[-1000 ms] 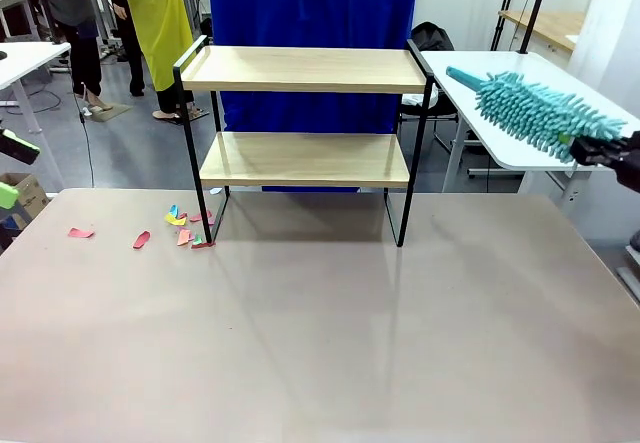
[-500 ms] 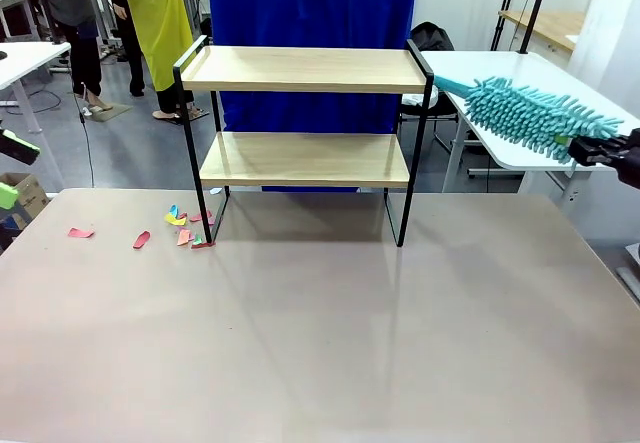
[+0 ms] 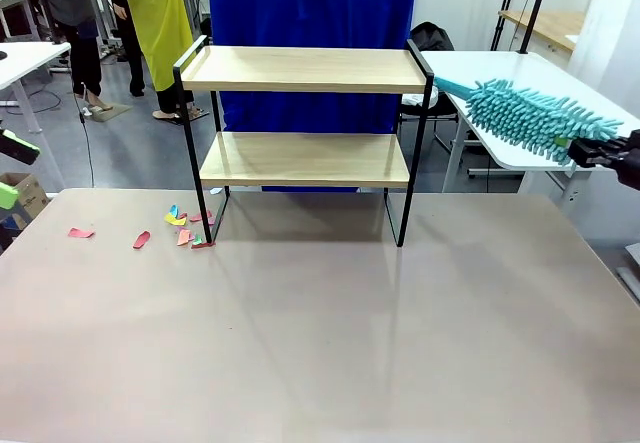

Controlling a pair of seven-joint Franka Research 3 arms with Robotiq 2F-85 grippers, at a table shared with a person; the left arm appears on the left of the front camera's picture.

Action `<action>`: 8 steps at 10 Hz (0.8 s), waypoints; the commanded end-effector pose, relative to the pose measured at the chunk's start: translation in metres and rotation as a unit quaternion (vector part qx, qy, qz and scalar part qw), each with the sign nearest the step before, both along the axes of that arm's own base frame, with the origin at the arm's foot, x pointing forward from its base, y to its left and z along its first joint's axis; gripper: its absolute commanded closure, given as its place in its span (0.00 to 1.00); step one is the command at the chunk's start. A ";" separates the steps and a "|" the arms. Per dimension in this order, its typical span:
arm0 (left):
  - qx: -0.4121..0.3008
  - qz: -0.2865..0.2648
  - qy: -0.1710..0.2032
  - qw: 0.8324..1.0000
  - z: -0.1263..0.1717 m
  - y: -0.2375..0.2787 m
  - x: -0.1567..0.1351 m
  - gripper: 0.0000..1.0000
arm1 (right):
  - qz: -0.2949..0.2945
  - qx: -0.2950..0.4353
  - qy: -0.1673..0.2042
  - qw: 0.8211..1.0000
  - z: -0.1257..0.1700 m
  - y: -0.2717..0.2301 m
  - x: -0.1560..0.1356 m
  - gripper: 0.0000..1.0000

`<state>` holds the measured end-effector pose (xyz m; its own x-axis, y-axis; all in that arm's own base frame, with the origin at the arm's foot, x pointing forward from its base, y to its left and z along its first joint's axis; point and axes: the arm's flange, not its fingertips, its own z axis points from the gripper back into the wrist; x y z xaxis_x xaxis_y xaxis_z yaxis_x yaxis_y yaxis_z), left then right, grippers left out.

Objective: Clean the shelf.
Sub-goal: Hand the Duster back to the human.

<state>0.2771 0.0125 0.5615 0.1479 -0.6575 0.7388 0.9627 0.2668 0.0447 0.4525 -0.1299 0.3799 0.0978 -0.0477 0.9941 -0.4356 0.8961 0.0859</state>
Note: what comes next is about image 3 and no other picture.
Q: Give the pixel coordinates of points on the orange paper scrap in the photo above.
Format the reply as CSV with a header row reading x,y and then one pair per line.
x,y
184,237

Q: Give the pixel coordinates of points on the small white table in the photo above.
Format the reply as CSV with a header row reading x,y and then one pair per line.
x,y
47,55

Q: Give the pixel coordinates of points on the white desk frame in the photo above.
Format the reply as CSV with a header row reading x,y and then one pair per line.
x,y
106,23

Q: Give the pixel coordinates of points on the yellow paper scrap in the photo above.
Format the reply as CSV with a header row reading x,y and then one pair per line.
x,y
175,220

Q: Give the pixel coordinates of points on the black backpack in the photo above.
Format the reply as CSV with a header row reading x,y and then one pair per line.
x,y
435,38

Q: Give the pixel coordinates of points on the two-tier wooden metal shelf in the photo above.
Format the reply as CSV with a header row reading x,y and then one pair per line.
x,y
300,163

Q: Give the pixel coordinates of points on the pink-red paper scrap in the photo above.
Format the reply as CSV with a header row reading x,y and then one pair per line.
x,y
81,233

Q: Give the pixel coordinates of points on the green paper scrap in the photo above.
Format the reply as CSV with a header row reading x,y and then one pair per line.
x,y
197,239

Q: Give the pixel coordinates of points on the white paper scrap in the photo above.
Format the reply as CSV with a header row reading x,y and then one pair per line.
x,y
216,191

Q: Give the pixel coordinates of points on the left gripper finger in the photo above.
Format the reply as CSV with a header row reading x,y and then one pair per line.
x,y
7,196
20,148

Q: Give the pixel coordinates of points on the grey floor mat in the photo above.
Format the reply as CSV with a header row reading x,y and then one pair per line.
x,y
112,113

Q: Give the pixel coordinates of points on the cardboard box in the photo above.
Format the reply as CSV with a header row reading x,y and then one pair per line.
x,y
32,195

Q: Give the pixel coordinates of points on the large red paper scrap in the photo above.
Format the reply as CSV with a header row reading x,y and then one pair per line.
x,y
141,240

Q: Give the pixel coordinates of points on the white cloth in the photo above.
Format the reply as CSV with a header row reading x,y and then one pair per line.
x,y
414,100

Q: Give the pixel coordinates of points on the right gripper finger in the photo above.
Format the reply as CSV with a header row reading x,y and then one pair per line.
x,y
592,157
600,144

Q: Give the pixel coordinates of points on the thin black tripod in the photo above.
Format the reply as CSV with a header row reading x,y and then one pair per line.
x,y
505,10

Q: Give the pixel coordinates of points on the black chair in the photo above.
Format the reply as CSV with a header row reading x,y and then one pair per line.
x,y
445,108

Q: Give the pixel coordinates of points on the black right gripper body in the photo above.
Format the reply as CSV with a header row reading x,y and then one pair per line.
x,y
631,163

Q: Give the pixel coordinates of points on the blue paper scrap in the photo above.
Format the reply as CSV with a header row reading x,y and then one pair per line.
x,y
174,209

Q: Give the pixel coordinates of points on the wooden top table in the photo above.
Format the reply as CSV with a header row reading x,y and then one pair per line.
x,y
550,25

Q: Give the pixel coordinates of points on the teal microfiber duster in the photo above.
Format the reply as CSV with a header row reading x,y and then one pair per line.
x,y
525,113

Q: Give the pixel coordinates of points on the large white table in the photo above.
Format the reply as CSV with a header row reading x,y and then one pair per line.
x,y
500,63

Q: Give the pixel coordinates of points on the thick black pole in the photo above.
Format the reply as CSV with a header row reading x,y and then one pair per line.
x,y
535,10

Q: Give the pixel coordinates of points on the person with yellow apron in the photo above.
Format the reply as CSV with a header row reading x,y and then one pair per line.
x,y
160,23

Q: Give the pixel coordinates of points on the pink paper scrap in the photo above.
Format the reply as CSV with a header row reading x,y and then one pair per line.
x,y
211,219

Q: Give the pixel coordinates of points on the white metal frame piece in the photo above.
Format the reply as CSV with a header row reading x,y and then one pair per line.
x,y
631,283

